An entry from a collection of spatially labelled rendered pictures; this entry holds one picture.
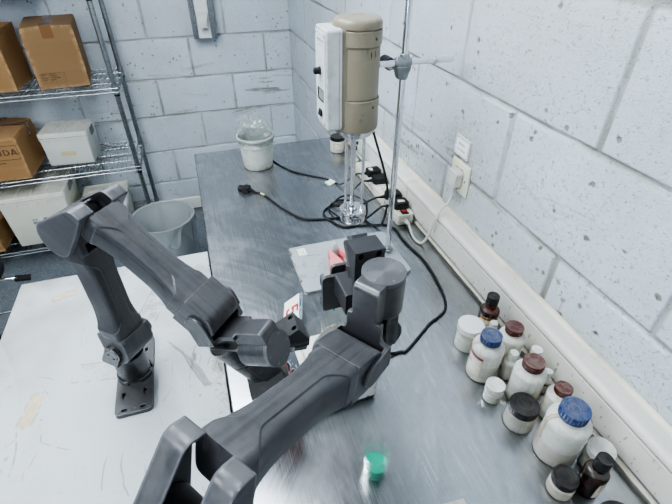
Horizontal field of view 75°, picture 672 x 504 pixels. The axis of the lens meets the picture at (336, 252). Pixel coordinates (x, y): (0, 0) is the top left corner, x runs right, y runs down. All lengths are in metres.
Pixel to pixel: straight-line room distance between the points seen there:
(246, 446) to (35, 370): 0.80
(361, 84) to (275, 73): 2.14
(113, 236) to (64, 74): 2.05
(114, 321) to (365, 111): 0.64
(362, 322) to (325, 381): 0.10
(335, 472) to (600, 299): 0.57
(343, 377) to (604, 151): 0.59
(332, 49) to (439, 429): 0.76
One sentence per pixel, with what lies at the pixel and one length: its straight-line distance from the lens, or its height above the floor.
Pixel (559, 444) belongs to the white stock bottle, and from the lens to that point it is 0.88.
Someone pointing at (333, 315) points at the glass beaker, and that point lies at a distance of 0.87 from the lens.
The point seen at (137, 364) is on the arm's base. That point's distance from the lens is 0.99.
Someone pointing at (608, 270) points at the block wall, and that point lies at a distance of 0.91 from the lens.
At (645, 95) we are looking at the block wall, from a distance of 0.83.
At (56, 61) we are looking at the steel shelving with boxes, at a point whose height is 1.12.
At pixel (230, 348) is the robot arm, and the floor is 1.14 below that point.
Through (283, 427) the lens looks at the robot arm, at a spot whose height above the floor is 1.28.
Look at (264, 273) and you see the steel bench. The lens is 1.21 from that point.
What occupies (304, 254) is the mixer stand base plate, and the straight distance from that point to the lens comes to 1.25.
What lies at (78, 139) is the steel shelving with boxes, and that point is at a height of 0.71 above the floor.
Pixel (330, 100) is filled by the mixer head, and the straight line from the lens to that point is 0.97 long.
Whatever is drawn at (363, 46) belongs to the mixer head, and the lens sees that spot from 0.95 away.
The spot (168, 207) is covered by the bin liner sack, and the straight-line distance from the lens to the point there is 2.65.
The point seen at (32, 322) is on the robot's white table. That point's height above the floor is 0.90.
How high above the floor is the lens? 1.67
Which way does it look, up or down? 37 degrees down
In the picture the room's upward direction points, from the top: straight up
